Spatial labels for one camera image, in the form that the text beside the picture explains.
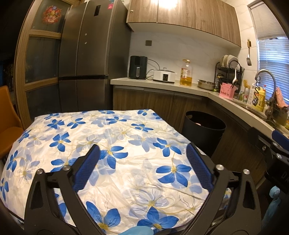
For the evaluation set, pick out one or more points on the dark grey refrigerator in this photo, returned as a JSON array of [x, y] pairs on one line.
[[94, 50]]

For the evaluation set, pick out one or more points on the orange chair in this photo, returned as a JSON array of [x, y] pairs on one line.
[[11, 126]]

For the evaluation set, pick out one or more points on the wooden cabinets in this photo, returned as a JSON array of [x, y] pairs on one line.
[[233, 151], [212, 21]]

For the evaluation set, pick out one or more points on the black trash bin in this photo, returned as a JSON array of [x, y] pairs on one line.
[[207, 136]]

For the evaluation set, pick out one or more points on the pink cloth on rack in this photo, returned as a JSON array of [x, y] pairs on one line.
[[280, 100]]

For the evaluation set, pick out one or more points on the yellow detergent bottle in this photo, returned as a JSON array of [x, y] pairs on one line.
[[259, 98]]

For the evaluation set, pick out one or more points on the blue glove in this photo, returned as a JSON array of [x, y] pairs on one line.
[[272, 208], [138, 230]]

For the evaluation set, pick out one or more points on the black dish rack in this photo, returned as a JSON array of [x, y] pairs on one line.
[[226, 74]]

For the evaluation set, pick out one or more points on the wooden glass door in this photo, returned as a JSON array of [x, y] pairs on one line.
[[36, 62]]

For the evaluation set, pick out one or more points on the blue floral tablecloth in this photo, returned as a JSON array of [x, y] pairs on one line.
[[143, 177]]

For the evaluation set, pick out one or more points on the red door decoration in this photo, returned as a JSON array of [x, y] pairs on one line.
[[51, 15]]

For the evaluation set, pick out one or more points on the hanging spatula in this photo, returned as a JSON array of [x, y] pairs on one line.
[[248, 59]]

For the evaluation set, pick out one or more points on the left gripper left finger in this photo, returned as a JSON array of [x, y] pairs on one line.
[[42, 212]]

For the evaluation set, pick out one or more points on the pink utensil holder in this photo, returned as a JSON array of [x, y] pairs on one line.
[[227, 91]]

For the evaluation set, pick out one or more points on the window blinds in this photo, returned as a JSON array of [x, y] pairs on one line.
[[272, 44]]

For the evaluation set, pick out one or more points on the white rice cooker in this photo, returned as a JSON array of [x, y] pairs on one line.
[[164, 75]]

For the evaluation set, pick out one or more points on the wall power socket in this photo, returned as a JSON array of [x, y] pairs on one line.
[[148, 43]]

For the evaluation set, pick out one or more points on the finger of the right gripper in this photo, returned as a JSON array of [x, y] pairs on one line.
[[280, 138]]

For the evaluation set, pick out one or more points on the cooking oil bottle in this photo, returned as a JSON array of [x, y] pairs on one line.
[[186, 73]]

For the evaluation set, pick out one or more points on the black air fryer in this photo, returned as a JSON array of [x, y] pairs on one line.
[[137, 67]]

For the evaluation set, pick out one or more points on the wooden upper cabinets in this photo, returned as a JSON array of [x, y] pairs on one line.
[[212, 21]]

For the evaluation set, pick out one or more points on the wooden lower cabinets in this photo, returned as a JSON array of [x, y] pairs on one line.
[[233, 151]]

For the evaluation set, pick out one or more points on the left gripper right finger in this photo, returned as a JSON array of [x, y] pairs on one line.
[[232, 205]]

